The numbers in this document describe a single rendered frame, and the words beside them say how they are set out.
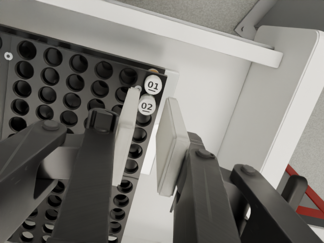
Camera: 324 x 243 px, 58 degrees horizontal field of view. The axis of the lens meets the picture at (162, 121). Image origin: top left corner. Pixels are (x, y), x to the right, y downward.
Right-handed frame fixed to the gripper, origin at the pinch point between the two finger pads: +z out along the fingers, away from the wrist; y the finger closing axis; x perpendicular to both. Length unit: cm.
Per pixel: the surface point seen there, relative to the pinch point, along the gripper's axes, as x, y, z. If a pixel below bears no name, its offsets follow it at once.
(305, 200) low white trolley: -17.8, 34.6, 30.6
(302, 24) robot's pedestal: 14, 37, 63
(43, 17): 3.4, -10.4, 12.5
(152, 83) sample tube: 1.8, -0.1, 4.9
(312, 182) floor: -43, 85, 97
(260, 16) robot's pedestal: 16, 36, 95
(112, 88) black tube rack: 0.3, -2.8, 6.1
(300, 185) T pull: -3.4, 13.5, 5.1
